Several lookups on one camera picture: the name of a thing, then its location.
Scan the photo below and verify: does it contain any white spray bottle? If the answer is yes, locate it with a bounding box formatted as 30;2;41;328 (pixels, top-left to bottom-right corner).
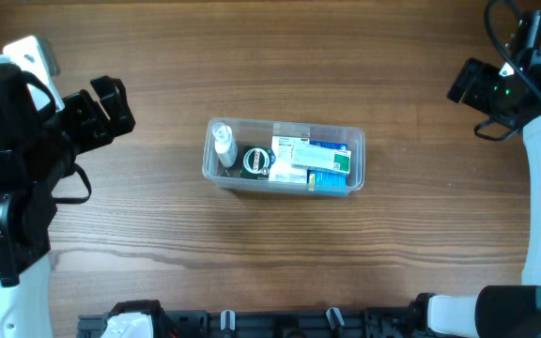
212;122;238;168

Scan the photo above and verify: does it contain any green balm box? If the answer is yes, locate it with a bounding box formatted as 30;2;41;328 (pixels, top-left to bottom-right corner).
240;146;275;180

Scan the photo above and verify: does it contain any white green medicine box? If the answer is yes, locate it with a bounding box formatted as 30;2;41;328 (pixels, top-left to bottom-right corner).
291;144;351;176

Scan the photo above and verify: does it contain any white plaster box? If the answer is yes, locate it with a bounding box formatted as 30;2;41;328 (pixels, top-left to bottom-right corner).
269;136;309;184

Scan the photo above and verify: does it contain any blue lozenge box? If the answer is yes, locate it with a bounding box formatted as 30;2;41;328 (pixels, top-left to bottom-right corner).
308;140;348;192

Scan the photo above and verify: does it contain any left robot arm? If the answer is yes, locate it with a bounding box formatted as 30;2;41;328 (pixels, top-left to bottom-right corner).
0;64;135;337

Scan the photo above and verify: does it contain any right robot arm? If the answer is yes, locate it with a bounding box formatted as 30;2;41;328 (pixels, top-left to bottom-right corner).
411;2;541;337

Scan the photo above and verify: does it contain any clear plastic container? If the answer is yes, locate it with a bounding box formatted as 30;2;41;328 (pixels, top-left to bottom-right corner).
202;117;366;196

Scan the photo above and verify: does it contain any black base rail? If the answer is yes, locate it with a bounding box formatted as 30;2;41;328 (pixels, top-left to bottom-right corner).
77;300;438;338

